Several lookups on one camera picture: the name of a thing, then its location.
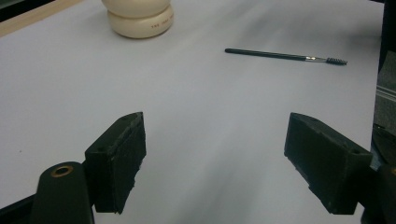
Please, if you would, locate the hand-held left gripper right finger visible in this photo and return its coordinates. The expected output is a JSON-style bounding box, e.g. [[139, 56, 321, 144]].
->
[[283, 112, 374, 216]]

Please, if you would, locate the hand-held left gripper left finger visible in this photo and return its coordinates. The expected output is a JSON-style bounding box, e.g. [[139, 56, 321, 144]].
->
[[84, 111, 148, 215]]

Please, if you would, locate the white table cover board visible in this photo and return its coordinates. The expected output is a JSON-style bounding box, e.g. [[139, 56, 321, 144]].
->
[[0, 0, 386, 224]]

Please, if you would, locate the cream ribbed brush holder cup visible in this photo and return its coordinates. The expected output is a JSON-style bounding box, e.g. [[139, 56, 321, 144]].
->
[[101, 0, 175, 39]]

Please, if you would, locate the thin black spoolie brush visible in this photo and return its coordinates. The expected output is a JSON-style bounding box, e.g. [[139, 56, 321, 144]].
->
[[224, 48, 348, 66]]

